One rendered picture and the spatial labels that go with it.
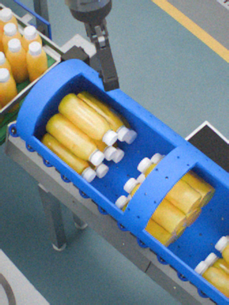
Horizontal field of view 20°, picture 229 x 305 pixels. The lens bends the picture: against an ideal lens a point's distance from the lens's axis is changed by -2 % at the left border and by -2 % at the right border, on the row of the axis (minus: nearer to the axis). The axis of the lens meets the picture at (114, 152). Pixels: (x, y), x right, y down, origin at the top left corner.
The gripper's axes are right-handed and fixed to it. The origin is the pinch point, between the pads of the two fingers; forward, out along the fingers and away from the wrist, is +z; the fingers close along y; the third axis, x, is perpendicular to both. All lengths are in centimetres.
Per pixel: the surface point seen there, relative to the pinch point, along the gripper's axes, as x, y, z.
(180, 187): 12, 12, 49
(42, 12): -12, -82, 83
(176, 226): 8, 20, 54
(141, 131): 8, -14, 64
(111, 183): -5, -3, 69
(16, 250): -53, -23, 161
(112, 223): -8, 8, 72
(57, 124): -15, -17, 51
